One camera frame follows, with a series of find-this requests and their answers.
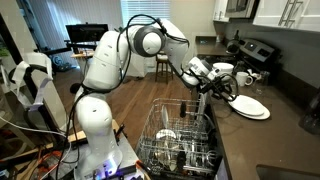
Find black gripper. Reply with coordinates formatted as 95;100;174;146
208;75;240;103

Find white dinner plate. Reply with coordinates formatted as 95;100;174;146
234;104;271;121
228;94;266;117

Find white plate standing in rack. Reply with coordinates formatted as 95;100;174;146
161;104;170;131

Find white plate lying in rack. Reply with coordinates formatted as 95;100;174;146
155;128;177;141

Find white ceramic mug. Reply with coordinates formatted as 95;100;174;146
235;71;254;88

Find white ceramic bowl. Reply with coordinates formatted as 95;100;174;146
213;62;235;74
221;70;235;80

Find small steel pot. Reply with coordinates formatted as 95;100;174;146
226;39;242;55

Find black bottle in rack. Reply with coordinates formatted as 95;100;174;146
179;101;188;118

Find wooden bar stool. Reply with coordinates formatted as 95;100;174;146
154;51;175;84

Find kitchen sink basin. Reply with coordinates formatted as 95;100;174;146
255;164;320;180

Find metal robot mounting table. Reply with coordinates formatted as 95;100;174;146
73;131;148;180

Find white window blinds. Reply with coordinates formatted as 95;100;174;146
120;0;171;25

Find wooden desk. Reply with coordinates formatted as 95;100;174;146
70;50;95;78

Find black computer monitor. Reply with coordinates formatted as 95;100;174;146
65;23;110;54

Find wooden board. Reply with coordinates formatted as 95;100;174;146
68;119;121;144

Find black exercise bike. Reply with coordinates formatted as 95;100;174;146
33;45;73;73

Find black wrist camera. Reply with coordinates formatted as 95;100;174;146
199;82;214;96

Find wire dishwasher rack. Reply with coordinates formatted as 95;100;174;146
135;97;223;178

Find orange cable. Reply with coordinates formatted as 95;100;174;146
35;150;65;180

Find white cable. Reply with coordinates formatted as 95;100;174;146
0;114;69;138

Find white fabric strap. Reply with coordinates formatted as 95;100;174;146
11;60;54;113

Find black stand frame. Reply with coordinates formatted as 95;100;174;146
0;13;61;134

